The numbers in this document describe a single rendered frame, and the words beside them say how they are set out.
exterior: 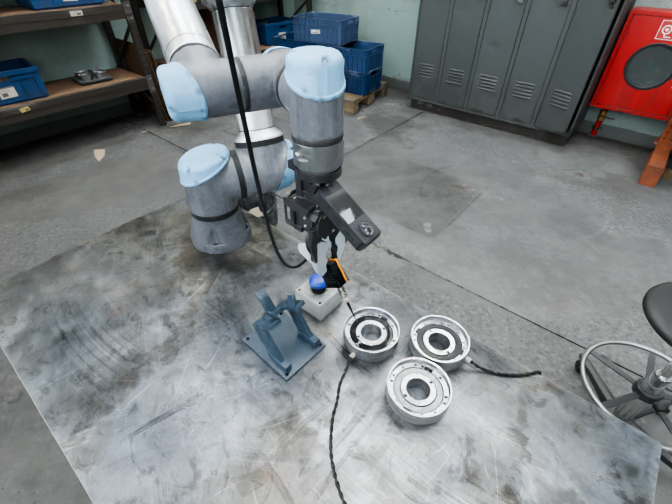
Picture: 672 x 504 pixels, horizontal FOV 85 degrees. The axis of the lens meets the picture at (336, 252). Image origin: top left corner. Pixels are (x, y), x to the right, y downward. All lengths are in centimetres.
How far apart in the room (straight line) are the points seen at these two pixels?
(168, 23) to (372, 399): 66
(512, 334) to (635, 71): 264
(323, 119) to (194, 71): 18
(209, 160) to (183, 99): 32
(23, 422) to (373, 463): 153
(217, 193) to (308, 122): 42
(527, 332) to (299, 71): 168
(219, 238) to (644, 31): 355
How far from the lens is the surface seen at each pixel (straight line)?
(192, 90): 56
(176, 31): 65
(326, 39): 430
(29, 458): 183
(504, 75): 387
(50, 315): 97
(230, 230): 93
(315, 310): 75
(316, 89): 49
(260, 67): 58
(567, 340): 202
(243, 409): 68
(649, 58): 395
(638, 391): 160
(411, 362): 68
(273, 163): 89
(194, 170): 85
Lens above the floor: 139
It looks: 40 degrees down
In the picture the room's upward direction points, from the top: straight up
